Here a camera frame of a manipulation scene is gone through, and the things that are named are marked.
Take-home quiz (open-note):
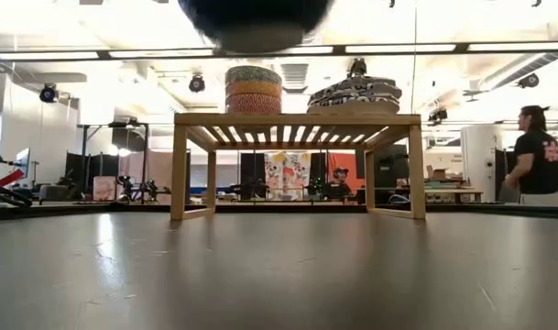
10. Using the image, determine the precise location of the red patterned bowl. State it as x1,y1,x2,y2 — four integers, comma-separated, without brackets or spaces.
224,93,283,116

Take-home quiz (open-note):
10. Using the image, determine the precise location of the yellow patterned bowl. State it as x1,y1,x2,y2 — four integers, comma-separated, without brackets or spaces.
224,80,284,97

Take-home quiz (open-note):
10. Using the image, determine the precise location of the blue white patterned plate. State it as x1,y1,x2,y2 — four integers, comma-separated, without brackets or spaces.
308,91,403,105
312,84,402,98
306,99,401,116
323,75,399,89

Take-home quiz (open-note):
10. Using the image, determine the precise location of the slatted wooden shelf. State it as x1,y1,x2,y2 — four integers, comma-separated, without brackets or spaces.
170,112,427,222

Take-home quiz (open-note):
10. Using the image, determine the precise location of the floral patterned panel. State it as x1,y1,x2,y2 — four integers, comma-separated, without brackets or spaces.
264,151,312,202

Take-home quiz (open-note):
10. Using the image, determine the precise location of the seated person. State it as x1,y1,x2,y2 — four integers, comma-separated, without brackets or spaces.
329,166,354,199

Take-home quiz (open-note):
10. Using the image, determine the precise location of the orange panel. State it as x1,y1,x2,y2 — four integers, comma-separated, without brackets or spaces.
327,152,367,193

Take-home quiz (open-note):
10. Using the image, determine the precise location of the ceiling vent grille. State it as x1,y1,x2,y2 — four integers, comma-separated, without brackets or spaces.
280,63,310,89

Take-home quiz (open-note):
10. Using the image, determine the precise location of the black table mat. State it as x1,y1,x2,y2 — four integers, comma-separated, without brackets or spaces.
0,208,558,330

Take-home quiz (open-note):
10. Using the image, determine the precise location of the long ceiling light bar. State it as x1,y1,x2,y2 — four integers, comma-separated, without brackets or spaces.
0,50,100,61
345,43,457,53
467,41,558,52
285,45,334,55
108,49,215,59

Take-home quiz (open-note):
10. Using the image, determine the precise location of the pink box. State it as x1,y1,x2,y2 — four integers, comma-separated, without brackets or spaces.
93,176,117,202

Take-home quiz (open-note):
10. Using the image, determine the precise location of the white round column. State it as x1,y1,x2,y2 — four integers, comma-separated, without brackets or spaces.
460,124,505,204

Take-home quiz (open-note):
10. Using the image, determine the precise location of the background computer monitor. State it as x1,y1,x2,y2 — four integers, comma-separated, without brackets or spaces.
15,147,32,179

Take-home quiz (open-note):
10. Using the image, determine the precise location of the standing person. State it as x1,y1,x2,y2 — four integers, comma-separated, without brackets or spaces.
505,104,558,207

